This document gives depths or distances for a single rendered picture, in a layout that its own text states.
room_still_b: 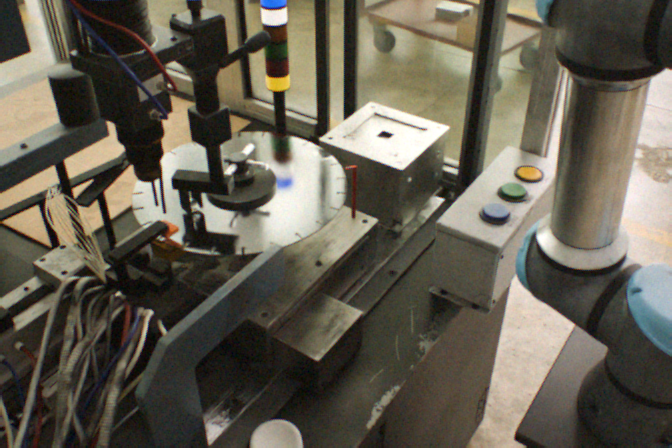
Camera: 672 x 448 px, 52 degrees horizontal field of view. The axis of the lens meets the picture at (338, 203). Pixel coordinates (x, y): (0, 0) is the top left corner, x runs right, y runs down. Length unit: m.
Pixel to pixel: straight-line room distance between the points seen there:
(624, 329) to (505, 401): 1.11
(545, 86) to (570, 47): 0.49
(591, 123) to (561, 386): 0.44
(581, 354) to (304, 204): 0.48
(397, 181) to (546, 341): 1.10
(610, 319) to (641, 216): 1.87
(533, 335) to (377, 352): 1.17
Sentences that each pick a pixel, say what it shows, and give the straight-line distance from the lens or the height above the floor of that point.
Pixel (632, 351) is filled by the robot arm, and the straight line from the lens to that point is 0.94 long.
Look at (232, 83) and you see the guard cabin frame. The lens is 1.67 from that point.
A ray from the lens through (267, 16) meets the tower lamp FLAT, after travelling 1.24.
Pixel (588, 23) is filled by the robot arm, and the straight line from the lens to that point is 0.72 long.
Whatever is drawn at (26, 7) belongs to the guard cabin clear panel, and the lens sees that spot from 2.06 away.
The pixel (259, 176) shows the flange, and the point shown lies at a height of 0.96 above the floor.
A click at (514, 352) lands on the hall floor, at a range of 2.13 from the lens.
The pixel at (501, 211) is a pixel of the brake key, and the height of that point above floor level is 0.91.
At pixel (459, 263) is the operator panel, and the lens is 1.11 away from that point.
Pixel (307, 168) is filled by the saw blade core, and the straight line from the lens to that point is 1.10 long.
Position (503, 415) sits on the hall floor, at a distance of 1.98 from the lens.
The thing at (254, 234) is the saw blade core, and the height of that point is 0.95.
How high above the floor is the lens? 1.56
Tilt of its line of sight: 36 degrees down
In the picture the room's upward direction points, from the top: straight up
